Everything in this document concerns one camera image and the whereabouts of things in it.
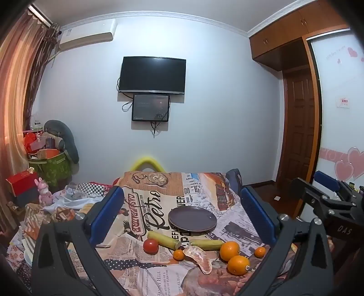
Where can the red tomato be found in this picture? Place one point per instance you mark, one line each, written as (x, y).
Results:
(150, 246)

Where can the red box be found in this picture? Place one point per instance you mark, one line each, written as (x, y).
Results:
(21, 182)

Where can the small black wall monitor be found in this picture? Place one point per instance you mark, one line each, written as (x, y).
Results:
(150, 107)

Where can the brown wooden overhead cabinet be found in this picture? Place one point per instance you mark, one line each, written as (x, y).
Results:
(293, 31)

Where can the pink pomelo slice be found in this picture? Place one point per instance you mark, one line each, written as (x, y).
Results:
(199, 258)

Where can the brown wooden door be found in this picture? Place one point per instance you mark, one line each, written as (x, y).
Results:
(298, 128)

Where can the white wardrobe door with hearts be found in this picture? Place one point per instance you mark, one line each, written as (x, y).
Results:
(338, 128)

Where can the orange cardboard box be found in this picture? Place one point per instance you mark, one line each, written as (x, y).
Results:
(48, 153)

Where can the black wall television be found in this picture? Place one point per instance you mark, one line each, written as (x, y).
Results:
(152, 74)

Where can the pink bunny toy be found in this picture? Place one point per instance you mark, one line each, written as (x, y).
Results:
(44, 192)

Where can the white air conditioner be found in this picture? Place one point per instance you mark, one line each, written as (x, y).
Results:
(85, 35)

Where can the orange brown curtain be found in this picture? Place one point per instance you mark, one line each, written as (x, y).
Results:
(17, 99)

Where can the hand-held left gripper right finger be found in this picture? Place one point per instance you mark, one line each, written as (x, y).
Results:
(257, 212)

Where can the dark round plate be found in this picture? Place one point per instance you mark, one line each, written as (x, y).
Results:
(192, 219)

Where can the dark blue chair back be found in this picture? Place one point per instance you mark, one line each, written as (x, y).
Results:
(234, 178)

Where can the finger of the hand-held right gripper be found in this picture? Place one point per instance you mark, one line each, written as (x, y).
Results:
(327, 178)
(307, 196)

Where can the green storage box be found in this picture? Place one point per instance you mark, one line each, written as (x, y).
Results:
(52, 170)

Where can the large orange with sticker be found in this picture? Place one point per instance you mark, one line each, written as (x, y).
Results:
(238, 265)

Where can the checkered black white cloth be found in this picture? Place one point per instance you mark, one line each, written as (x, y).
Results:
(91, 188)

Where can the grey long pillow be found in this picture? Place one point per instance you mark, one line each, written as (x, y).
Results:
(68, 139)

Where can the small tangerine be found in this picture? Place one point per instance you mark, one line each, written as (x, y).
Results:
(179, 254)
(260, 252)

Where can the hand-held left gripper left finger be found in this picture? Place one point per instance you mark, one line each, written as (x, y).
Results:
(108, 212)

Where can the newspaper print tablecloth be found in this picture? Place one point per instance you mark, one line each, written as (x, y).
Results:
(159, 273)

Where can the white crumpled cloth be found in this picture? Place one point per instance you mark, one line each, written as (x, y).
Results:
(71, 199)

